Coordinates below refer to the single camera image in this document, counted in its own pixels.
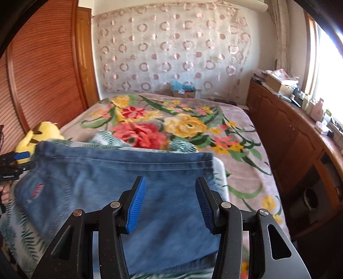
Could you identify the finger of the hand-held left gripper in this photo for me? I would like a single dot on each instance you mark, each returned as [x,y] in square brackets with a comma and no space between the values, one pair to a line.
[26,166]
[22,156]

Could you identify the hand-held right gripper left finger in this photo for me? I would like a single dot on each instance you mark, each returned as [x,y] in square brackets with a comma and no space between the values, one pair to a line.
[136,204]

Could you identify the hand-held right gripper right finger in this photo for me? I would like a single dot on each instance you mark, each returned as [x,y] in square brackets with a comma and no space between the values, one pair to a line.
[205,206]

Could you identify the blue denim pants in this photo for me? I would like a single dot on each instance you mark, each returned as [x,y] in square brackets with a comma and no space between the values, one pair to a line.
[107,182]

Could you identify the person's left hand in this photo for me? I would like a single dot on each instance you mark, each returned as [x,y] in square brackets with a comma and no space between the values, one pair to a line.
[6,195]

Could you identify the yellow plush toy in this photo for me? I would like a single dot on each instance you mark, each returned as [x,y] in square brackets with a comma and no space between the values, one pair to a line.
[45,131]

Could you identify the leaf print bedsheet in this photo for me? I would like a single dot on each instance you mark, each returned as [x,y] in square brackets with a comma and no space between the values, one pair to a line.
[21,241]

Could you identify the floral blanket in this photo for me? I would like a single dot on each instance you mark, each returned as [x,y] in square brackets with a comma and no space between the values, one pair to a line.
[187,126]

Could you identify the wooden louvred wardrobe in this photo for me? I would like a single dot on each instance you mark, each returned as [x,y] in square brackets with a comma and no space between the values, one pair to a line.
[45,67]

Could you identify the wooden sideboard cabinet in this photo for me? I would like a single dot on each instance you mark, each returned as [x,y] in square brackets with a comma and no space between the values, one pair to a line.
[289,134]

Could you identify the small cardboard box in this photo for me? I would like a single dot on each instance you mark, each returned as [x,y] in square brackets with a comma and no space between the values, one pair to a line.
[185,94]

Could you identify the cardboard box with papers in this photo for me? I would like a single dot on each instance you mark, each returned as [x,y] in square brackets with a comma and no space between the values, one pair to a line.
[276,85]

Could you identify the white small box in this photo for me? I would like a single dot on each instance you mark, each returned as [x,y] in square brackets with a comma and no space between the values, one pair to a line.
[323,128]

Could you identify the pink bottle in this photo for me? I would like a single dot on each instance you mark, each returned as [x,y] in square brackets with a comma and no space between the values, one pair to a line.
[319,110]

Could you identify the circle pattern sheer curtain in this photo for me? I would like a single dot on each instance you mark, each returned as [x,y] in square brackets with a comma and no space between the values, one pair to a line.
[166,53]

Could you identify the floral window curtain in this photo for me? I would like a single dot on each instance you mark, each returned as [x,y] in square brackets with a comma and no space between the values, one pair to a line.
[284,40]

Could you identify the window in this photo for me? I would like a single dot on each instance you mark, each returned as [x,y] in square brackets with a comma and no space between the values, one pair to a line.
[329,67]

